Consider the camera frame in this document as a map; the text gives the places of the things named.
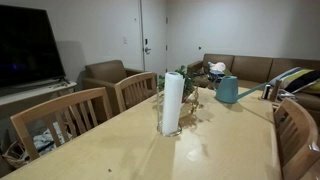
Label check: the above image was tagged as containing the brown upholstered armchair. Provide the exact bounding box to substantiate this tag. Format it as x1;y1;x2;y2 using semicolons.
82;59;158;116

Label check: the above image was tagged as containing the white grey floor cloth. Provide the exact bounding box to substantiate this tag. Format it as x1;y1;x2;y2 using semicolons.
31;121;73;156

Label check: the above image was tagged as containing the metal wire towel holder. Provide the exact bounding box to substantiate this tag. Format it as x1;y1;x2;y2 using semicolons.
155;84;183;138

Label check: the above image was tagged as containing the brown sofa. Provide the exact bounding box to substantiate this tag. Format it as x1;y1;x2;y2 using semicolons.
187;53;320;124

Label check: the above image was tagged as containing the black flat screen television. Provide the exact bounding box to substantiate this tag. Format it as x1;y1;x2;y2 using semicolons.
0;3;67;89

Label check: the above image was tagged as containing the white paper towel roll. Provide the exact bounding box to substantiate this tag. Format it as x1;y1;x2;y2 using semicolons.
161;71;186;136

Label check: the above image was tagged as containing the teal watering can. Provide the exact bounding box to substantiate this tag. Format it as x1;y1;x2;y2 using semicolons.
213;75;269;104

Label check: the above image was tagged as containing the pile of clothes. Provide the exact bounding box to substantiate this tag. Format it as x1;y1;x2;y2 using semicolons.
207;61;232;83

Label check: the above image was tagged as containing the terracotta plant pot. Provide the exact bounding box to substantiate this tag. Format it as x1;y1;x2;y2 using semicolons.
181;93;194;104

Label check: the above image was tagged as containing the white door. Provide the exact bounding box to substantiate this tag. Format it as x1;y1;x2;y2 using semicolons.
139;0;168;76

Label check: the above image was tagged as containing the white television stand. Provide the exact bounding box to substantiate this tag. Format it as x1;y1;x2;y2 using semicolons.
0;80;78;108

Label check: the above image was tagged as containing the wicker basket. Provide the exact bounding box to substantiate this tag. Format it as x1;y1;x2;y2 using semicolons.
1;139;31;169

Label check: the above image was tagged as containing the wooden slat back chair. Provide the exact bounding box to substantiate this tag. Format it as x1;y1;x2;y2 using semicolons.
273;97;320;180
9;87;114;162
114;71;158;113

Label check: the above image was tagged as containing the striped throw pillow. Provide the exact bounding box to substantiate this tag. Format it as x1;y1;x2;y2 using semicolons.
268;66;320;95

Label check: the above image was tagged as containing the black silver can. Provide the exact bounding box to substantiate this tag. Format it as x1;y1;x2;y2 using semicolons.
262;84;272;100

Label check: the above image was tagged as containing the small wooden object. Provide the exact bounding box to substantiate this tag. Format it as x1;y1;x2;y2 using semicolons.
269;79;283;103

